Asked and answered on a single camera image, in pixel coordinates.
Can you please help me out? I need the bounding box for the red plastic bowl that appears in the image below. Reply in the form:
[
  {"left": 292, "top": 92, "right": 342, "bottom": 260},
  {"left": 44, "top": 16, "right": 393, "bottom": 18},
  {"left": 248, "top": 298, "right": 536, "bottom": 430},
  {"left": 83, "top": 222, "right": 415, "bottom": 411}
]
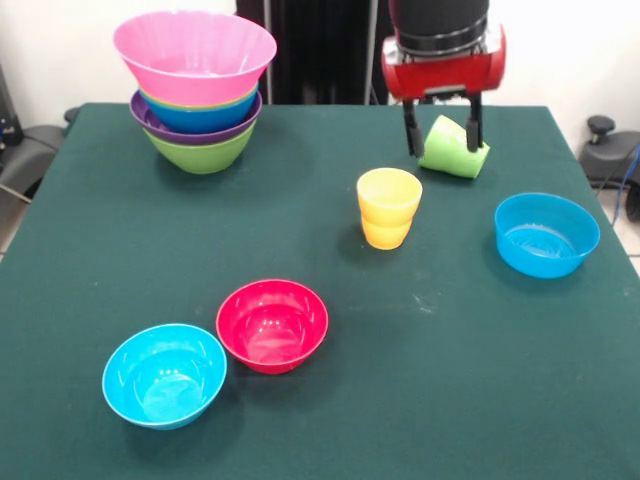
[{"left": 215, "top": 278, "right": 330, "bottom": 376}]

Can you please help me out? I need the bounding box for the small light blue bowl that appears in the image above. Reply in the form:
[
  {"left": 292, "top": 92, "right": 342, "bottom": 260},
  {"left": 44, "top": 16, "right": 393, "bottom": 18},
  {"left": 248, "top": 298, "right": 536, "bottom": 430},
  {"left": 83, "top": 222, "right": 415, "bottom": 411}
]
[{"left": 101, "top": 323, "right": 229, "bottom": 432}]

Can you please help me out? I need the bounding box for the green plastic bowl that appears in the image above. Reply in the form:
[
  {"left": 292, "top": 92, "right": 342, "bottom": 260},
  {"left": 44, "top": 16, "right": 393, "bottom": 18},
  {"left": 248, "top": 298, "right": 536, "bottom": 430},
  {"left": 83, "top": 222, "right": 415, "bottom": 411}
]
[
  {"left": 142, "top": 122, "right": 257, "bottom": 175},
  {"left": 138, "top": 88, "right": 260, "bottom": 110}
]

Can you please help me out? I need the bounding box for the large blue plastic bowl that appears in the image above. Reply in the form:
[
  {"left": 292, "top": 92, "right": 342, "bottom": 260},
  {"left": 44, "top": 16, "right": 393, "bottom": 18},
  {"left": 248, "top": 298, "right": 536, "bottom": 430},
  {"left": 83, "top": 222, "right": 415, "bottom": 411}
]
[{"left": 141, "top": 87, "right": 260, "bottom": 135}]

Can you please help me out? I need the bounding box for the black equipment base with knob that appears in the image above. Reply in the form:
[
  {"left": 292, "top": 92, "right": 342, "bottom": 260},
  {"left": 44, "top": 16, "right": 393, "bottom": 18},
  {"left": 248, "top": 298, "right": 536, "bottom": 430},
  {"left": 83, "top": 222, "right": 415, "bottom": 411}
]
[{"left": 578, "top": 115, "right": 640, "bottom": 190}]

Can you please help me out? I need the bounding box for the dark green tablecloth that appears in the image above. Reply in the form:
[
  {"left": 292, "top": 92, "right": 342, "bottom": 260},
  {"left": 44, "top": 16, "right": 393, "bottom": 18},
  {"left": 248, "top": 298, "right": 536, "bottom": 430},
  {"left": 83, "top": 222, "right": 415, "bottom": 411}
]
[{"left": 0, "top": 102, "right": 640, "bottom": 480}]

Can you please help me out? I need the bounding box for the green plastic cup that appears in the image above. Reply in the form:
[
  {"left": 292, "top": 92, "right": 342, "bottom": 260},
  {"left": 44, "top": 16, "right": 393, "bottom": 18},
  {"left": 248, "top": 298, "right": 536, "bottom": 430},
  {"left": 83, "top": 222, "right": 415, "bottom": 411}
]
[
  {"left": 449, "top": 124, "right": 491, "bottom": 180},
  {"left": 417, "top": 114, "right": 474, "bottom": 174}
]

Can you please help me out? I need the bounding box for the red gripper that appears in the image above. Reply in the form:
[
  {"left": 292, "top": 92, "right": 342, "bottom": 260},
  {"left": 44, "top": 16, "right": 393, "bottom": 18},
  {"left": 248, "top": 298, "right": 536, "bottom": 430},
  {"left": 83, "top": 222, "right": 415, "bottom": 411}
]
[{"left": 380, "top": 23, "right": 508, "bottom": 159}]

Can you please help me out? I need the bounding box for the blue cable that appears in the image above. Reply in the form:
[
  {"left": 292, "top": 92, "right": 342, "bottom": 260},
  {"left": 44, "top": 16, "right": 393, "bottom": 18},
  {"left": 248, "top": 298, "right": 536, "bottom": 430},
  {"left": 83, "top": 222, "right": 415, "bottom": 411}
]
[{"left": 612, "top": 143, "right": 640, "bottom": 221}]

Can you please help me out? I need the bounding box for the yellow plastic cup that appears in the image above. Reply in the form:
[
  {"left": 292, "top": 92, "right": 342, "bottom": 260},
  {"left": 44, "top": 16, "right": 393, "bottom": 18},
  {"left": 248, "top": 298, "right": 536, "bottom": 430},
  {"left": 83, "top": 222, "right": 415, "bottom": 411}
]
[
  {"left": 360, "top": 214, "right": 415, "bottom": 251},
  {"left": 355, "top": 167, "right": 424, "bottom": 225}
]

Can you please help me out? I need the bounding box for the large pink plastic bowl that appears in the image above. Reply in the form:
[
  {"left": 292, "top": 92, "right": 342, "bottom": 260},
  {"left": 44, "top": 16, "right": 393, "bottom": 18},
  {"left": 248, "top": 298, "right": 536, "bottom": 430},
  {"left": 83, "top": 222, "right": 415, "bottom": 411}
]
[{"left": 112, "top": 12, "right": 279, "bottom": 108}]

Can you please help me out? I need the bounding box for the purple plastic bowl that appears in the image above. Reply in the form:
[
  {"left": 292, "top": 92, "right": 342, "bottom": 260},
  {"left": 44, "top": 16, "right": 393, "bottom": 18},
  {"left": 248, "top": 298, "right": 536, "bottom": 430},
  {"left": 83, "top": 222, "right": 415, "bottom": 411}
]
[{"left": 128, "top": 89, "right": 264, "bottom": 147}]

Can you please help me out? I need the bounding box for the translucent blue plastic bowl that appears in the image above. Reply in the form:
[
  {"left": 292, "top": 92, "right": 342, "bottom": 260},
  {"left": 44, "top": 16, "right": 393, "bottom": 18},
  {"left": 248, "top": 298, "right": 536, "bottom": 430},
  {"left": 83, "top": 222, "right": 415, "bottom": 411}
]
[{"left": 493, "top": 192, "right": 602, "bottom": 280}]

